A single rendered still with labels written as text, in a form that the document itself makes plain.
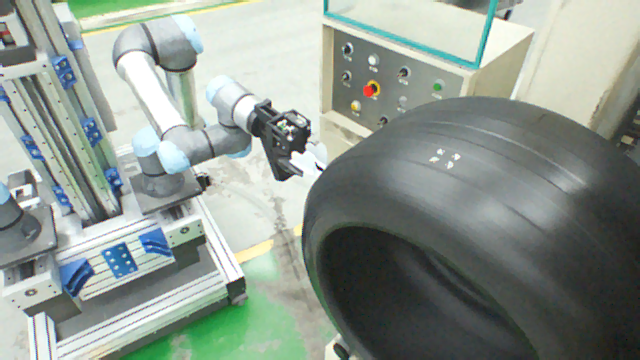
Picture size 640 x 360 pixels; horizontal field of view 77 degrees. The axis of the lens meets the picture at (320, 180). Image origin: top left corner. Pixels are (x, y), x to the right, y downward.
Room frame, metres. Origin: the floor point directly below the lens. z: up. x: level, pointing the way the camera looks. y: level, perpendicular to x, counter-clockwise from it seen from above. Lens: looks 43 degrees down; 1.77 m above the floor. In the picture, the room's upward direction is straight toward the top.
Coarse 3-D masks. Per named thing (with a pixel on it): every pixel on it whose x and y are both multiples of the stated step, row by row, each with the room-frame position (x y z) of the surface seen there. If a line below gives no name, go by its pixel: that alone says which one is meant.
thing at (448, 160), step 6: (438, 150) 0.39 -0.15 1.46; (444, 150) 0.39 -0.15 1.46; (432, 156) 0.38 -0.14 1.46; (438, 156) 0.38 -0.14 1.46; (444, 156) 0.38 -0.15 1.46; (450, 156) 0.38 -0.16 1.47; (456, 156) 0.37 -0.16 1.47; (462, 156) 0.37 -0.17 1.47; (426, 162) 0.38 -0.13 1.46; (432, 162) 0.37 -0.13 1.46; (438, 162) 0.37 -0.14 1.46; (444, 162) 0.37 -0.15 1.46; (450, 162) 0.37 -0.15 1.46; (456, 162) 0.37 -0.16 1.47; (444, 168) 0.36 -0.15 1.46; (450, 168) 0.36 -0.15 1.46
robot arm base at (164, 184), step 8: (144, 176) 1.09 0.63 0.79; (152, 176) 1.07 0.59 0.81; (160, 176) 1.08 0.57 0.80; (168, 176) 1.09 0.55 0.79; (176, 176) 1.12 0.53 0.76; (144, 184) 1.08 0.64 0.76; (152, 184) 1.07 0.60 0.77; (160, 184) 1.07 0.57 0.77; (168, 184) 1.08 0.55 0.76; (176, 184) 1.09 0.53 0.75; (152, 192) 1.06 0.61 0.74; (160, 192) 1.06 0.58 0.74; (168, 192) 1.06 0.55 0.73
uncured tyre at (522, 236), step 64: (384, 128) 0.53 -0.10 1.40; (448, 128) 0.45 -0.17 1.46; (512, 128) 0.43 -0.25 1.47; (576, 128) 0.43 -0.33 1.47; (320, 192) 0.45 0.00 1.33; (384, 192) 0.37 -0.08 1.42; (448, 192) 0.33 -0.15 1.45; (512, 192) 0.32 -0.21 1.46; (576, 192) 0.32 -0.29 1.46; (320, 256) 0.44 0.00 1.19; (384, 256) 0.59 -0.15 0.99; (448, 256) 0.29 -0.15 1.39; (512, 256) 0.26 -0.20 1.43; (576, 256) 0.25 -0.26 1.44; (384, 320) 0.45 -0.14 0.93; (448, 320) 0.47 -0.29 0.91; (512, 320) 0.22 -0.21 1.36; (576, 320) 0.20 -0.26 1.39
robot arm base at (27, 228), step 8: (24, 216) 0.89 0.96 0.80; (32, 216) 0.92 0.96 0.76; (8, 224) 0.84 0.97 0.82; (16, 224) 0.85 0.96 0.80; (24, 224) 0.87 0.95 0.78; (32, 224) 0.89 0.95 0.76; (40, 224) 0.92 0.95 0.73; (0, 232) 0.82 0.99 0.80; (8, 232) 0.83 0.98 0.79; (16, 232) 0.84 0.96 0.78; (24, 232) 0.85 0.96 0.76; (32, 232) 0.87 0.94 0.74; (40, 232) 0.89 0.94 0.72; (0, 240) 0.81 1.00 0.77; (8, 240) 0.81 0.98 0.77; (16, 240) 0.82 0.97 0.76; (24, 240) 0.83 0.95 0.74; (32, 240) 0.85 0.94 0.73; (0, 248) 0.80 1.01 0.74; (8, 248) 0.80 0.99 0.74; (16, 248) 0.81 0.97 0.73
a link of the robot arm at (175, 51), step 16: (176, 16) 1.13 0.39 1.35; (160, 32) 1.06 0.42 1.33; (176, 32) 1.08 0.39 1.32; (192, 32) 1.10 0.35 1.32; (160, 48) 1.04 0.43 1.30; (176, 48) 1.06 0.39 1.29; (192, 48) 1.09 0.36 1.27; (160, 64) 1.05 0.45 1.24; (176, 64) 1.07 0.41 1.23; (192, 64) 1.10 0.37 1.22; (176, 80) 1.10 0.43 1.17; (192, 80) 1.13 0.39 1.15; (176, 96) 1.11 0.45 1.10; (192, 96) 1.14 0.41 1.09; (192, 112) 1.14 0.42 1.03; (192, 128) 1.15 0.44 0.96
